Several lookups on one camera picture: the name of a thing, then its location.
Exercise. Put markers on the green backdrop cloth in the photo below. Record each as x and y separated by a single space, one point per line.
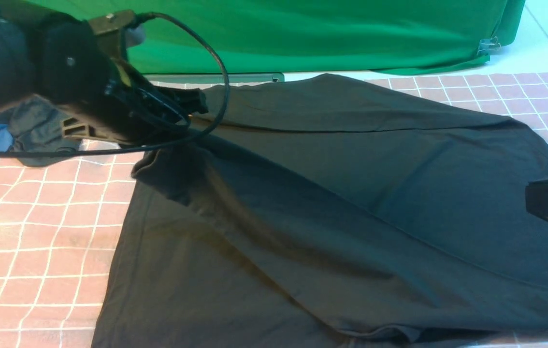
399 37

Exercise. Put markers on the dark gray long-sleeve shirt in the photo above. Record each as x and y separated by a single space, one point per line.
332 213

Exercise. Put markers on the pink checkered tablecloth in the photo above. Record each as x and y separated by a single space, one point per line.
59 225

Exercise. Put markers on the dark gray crumpled garment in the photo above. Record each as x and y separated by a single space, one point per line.
35 127

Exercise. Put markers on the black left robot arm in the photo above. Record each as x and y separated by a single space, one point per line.
18 53

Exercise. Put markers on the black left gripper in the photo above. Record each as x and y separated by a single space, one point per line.
106 97

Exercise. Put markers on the metal binder clip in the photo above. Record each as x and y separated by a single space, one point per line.
487 46

